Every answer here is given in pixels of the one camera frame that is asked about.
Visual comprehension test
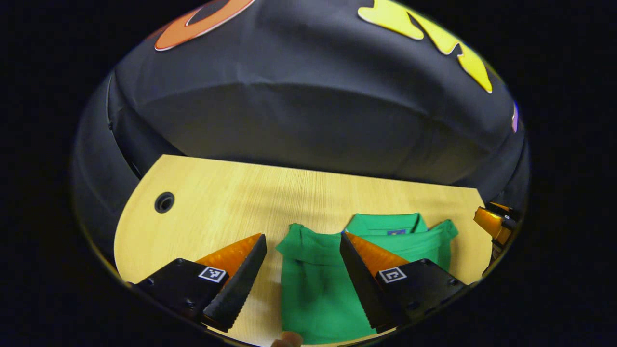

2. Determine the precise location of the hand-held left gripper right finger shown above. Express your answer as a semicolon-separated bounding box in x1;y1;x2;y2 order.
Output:
339;231;469;334

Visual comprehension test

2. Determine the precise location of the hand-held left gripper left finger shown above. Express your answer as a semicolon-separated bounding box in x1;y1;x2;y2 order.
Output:
131;233;268;333

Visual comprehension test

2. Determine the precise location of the green T-shirt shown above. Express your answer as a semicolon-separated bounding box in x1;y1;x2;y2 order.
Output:
276;213;459;345

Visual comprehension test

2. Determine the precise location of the black table grommet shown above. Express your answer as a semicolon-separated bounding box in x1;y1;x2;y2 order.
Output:
154;192;175;214

